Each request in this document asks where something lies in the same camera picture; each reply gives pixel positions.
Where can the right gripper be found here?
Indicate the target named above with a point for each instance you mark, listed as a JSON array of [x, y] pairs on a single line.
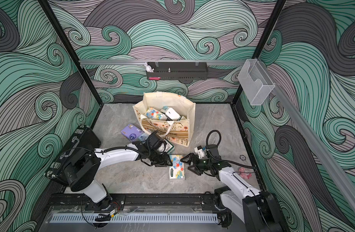
[[192, 156]]

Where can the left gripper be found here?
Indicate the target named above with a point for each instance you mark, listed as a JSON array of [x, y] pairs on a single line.
[[164, 161]]

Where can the blue cartoon tissue pack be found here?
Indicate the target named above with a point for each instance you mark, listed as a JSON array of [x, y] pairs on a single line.
[[177, 170]]

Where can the purple tissue pack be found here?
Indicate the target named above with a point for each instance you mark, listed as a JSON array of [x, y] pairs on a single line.
[[132, 132]]

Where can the colourful splash tissue pack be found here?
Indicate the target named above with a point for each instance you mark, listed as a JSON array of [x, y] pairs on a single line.
[[154, 114]]

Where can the green barcode tissue pack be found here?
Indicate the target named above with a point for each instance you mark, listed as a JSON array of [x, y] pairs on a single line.
[[170, 113]]

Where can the green white tissue pack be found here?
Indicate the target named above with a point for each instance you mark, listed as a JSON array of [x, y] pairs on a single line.
[[169, 148]]

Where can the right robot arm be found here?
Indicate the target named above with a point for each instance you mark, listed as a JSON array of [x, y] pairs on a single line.
[[259, 210]]

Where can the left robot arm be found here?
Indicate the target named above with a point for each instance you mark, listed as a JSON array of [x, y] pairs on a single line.
[[110, 156]]

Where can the floral canvas tote bag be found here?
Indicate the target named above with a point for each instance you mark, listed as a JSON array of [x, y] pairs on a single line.
[[178, 132]]

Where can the light blue tissue pack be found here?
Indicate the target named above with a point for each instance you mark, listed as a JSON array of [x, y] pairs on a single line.
[[143, 137]]

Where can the pink plush toy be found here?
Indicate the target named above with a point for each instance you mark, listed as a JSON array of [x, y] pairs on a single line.
[[244, 173]]

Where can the black hard carry case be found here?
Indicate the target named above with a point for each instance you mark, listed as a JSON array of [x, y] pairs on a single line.
[[70, 145]]

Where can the white bunny figurine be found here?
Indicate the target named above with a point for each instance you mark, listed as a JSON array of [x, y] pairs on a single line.
[[148, 68]]

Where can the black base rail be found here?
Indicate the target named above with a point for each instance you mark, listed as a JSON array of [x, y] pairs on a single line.
[[204, 201]]

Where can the clear plastic wall bin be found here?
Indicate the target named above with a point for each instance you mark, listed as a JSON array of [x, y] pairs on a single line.
[[256, 81]]

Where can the white cable duct strip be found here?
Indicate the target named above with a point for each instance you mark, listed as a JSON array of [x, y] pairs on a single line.
[[137, 218]]

